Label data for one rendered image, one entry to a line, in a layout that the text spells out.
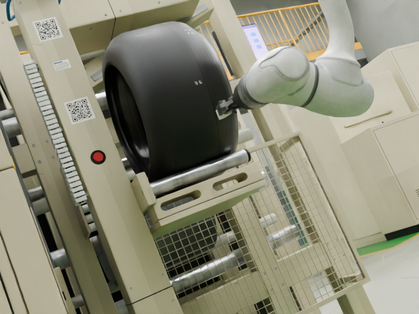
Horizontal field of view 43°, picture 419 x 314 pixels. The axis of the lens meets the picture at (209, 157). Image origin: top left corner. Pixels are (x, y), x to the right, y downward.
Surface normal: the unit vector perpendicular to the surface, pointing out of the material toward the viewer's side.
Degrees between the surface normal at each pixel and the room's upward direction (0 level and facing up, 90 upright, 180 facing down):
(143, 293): 90
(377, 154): 90
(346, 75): 100
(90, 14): 90
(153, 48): 66
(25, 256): 90
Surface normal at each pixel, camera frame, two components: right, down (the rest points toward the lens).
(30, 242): 0.27, -0.29
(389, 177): -0.83, 0.26
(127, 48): -0.59, -0.35
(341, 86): 0.29, -0.03
